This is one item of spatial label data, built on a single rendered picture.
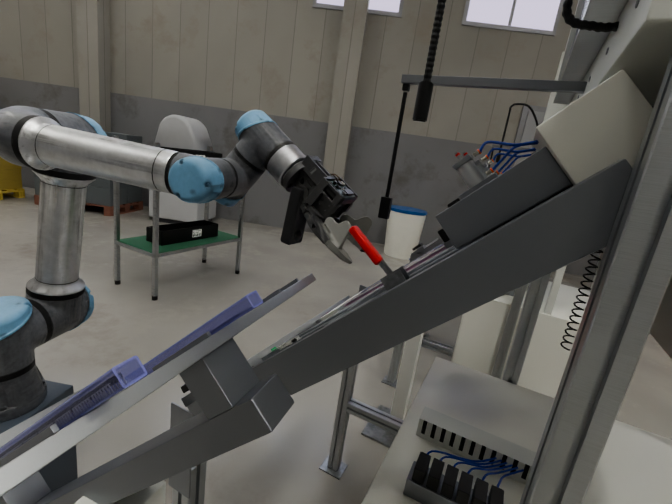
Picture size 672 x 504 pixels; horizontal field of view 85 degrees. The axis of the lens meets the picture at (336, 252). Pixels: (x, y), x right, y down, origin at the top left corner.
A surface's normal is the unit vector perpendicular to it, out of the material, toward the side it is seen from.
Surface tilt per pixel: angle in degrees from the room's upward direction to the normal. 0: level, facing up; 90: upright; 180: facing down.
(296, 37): 90
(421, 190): 90
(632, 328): 90
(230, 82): 90
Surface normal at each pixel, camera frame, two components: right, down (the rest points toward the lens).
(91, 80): -0.10, 0.24
